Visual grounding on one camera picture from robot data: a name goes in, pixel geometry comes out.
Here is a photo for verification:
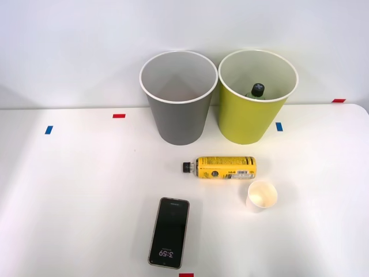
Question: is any green bottle with black cap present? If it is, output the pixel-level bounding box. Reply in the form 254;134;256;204
244;83;266;100

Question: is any grey plastic waste bin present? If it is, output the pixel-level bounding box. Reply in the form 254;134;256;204
139;50;219;146

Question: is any yellow bottle with black cap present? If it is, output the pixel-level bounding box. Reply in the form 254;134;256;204
182;156;257;181

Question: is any yellow-green plastic waste bin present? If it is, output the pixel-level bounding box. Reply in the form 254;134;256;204
217;48;299;145

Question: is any black smartphone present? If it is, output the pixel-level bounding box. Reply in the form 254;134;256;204
147;197;190;270

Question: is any small white paper cup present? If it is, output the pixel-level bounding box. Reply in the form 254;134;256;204
245;181;278;214

